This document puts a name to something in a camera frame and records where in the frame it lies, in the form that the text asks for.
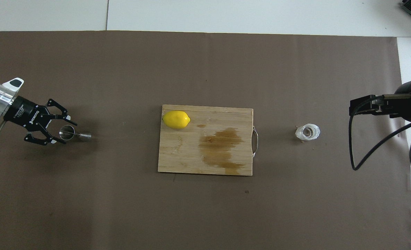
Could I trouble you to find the brown paper table mat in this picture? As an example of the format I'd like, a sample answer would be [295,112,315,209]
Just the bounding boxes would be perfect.
[0,31,411,250]

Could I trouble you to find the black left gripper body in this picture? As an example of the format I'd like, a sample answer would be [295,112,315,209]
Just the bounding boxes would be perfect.
[4,95,53,132]

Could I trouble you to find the yellow lemon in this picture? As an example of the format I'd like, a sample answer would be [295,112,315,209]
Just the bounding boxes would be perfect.
[162,110,191,130]

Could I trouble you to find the steel double jigger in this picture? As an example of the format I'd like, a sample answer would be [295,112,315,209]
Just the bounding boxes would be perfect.
[59,125,92,142]

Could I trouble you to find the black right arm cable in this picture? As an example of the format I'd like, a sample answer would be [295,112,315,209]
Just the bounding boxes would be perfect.
[348,99,411,171]

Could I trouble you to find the small clear glass cup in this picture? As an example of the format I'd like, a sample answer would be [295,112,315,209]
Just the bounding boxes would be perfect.
[295,123,321,142]

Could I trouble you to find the wooden cutting board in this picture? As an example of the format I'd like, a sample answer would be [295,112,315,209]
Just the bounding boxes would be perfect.
[157,104,260,176]

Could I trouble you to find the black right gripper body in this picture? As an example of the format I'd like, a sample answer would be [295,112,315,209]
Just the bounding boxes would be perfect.
[377,79,411,122]

